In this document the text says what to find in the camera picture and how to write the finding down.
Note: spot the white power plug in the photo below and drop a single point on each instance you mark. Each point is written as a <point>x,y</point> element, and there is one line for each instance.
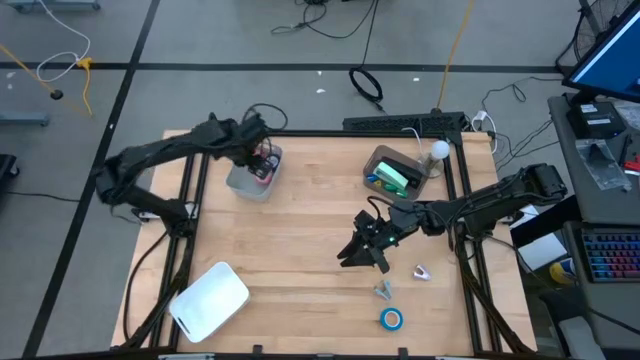
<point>481,117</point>

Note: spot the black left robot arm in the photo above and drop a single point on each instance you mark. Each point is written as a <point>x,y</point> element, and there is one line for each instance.
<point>160,155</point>

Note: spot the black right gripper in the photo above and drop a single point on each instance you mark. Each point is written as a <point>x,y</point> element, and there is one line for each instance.
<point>405,225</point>

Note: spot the white paper box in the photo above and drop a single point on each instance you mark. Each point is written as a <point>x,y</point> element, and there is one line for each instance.
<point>542,250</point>

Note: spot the light blue tape roll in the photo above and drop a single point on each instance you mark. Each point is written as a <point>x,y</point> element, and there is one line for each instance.
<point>391,310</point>

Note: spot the computer monitor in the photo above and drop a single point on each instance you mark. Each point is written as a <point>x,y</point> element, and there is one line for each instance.
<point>610,65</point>

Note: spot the black perforated metal box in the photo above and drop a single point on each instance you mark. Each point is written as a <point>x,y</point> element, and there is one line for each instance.
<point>400,122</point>

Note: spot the mint green stapler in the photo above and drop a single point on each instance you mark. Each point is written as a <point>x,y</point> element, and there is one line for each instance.
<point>390,174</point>

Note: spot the grey desk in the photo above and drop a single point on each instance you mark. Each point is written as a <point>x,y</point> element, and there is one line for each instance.
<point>575,205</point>

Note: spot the smoky transparent plastic bin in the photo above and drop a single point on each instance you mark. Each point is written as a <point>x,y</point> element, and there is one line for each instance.
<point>369,165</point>

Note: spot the black floor fan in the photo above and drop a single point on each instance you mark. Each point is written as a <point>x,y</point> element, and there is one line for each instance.
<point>590,30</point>

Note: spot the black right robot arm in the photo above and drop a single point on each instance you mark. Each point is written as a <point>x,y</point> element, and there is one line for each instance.
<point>500,195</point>

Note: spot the black floor object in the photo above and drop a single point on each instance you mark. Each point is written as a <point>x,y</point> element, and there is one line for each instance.
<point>6,170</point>

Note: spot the grey cart base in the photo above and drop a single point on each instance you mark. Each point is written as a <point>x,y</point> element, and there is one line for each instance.
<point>22,118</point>
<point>50,5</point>

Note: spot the light grey plastic bin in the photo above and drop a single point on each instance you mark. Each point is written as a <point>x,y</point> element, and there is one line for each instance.
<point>240,187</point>

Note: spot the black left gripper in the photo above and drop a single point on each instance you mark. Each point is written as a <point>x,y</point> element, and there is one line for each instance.
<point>252,140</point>

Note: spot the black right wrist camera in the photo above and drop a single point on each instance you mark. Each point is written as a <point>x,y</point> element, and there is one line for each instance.
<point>367,222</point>

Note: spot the black floor puck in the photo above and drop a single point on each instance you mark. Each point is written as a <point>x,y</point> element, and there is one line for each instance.
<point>56,94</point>

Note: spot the clear plastic bag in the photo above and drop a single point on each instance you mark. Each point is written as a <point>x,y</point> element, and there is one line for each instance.
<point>602,162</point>

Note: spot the white round bulb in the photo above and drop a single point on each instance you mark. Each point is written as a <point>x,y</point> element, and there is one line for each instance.
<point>440,148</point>

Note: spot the grey-blue staple remover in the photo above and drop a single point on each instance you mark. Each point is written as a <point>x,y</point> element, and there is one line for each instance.
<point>383,291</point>

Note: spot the black aluminium table frame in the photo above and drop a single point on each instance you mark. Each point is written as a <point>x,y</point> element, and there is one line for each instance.
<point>325,133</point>

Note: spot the backlit colourful keyboard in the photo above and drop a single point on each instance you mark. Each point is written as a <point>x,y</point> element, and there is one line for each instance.
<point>612,255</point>

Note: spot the black mini computer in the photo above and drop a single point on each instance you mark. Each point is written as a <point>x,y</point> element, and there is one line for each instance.
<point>595,120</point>

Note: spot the grey chair seat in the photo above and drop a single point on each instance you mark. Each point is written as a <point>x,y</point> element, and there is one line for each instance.
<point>580,340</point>

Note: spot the black stapler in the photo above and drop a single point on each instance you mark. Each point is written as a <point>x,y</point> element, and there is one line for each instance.
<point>407,172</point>

